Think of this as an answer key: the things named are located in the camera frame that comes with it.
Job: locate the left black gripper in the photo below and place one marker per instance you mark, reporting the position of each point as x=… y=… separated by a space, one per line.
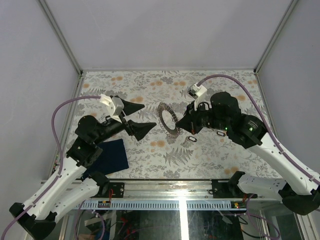
x=139 y=129

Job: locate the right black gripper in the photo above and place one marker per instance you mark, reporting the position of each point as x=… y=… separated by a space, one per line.
x=189 y=122

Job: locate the silver keyring holder with rings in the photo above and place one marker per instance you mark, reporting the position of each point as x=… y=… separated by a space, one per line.
x=168 y=119

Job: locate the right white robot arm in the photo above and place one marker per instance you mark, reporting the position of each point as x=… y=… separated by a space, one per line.
x=298 y=189

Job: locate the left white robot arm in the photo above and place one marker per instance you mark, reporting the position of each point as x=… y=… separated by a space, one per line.
x=39 y=214

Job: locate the black oval key tag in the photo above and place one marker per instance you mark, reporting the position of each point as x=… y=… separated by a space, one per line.
x=192 y=139

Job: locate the floral patterned table mat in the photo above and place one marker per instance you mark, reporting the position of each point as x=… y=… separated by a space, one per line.
x=158 y=155

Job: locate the dark blue cloth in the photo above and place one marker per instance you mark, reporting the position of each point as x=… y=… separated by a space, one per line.
x=112 y=159

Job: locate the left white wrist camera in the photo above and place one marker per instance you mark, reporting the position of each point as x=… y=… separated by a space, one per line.
x=114 y=106

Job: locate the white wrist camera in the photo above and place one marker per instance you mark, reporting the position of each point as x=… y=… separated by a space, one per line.
x=198 y=93
x=114 y=106

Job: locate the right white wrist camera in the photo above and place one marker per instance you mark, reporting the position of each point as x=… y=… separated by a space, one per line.
x=198 y=93

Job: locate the aluminium front rail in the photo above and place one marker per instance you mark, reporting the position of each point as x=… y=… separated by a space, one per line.
x=160 y=187

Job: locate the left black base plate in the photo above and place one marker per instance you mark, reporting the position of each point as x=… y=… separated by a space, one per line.
x=115 y=190

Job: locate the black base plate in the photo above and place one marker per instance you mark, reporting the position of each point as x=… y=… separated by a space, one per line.
x=115 y=190
x=221 y=190

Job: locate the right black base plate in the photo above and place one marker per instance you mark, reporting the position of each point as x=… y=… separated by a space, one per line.
x=221 y=190

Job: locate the slotted grey cable duct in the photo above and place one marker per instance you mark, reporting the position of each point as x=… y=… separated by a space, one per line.
x=201 y=205

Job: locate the left aluminium frame post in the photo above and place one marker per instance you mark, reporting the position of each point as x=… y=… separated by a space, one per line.
x=59 y=35

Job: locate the aluminium frame post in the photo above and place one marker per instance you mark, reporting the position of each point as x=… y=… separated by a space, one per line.
x=282 y=23
x=59 y=35

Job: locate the right aluminium frame post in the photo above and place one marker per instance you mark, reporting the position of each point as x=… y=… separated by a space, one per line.
x=282 y=23

